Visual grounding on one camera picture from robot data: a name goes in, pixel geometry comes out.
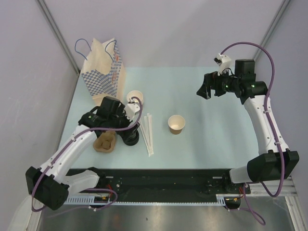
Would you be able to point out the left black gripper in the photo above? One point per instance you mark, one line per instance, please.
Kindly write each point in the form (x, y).
(128, 133)

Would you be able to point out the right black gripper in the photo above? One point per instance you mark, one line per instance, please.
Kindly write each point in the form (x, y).
(211, 79)

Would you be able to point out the stack of paper cups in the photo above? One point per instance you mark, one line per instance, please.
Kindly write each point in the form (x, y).
(132, 95)

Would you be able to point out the brown paper coffee cup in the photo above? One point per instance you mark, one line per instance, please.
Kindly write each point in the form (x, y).
(176, 124)

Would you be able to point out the checkered paper takeout bag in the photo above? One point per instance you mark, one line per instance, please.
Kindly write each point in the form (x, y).
(103, 71)

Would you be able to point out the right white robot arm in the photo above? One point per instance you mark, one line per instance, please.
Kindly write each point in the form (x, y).
(275, 159)

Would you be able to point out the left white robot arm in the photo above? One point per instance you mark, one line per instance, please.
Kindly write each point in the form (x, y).
(50, 184)

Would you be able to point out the stack of black lids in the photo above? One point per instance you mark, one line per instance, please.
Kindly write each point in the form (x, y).
(130, 141)

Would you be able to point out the wrapped straw middle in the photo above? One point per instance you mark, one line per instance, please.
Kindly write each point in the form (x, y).
(148, 135)

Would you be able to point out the wrapped straw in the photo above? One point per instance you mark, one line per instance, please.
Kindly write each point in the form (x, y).
(144, 135)
(150, 133)

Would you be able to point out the wrapped straw left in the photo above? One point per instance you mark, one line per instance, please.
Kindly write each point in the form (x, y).
(144, 135)

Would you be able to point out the brown cardboard cup carrier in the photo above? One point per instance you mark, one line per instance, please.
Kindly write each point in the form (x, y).
(106, 142)

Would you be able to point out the wrapped straw right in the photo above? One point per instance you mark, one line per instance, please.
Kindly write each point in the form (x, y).
(150, 133)

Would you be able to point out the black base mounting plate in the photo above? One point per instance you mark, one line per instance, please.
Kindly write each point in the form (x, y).
(138, 184)

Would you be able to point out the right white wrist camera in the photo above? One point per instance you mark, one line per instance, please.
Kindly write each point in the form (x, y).
(223, 61)

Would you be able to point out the white cable duct rail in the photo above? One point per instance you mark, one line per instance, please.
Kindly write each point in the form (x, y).
(101, 200)

